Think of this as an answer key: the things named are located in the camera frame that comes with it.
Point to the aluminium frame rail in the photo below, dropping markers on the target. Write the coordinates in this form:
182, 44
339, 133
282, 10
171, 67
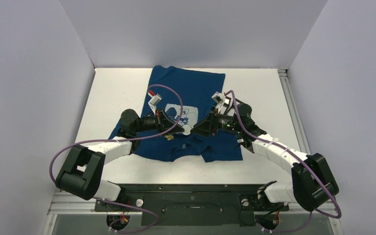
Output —
296, 120

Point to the gold maple leaf brooch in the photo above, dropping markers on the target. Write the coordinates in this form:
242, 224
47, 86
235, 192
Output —
169, 137

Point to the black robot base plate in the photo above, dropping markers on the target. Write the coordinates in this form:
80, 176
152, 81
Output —
191, 205

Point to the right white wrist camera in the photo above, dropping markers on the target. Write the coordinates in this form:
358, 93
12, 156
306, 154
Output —
216, 98

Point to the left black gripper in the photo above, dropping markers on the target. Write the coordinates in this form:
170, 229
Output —
163, 123

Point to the left black display box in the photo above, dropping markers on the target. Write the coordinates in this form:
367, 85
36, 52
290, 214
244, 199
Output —
224, 103

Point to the round blue pin badge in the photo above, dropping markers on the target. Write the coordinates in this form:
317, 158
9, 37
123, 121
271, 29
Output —
187, 130

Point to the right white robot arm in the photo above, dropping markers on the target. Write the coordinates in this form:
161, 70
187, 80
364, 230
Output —
312, 182

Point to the blue cartoon print t-shirt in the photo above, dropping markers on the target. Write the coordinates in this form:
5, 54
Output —
189, 93

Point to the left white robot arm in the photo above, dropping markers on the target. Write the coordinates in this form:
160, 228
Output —
81, 172

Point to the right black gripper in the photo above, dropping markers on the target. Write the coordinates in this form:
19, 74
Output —
212, 121

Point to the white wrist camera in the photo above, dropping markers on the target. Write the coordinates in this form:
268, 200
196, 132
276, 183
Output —
216, 98
154, 101

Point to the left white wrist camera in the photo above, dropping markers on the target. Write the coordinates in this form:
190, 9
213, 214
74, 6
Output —
154, 101

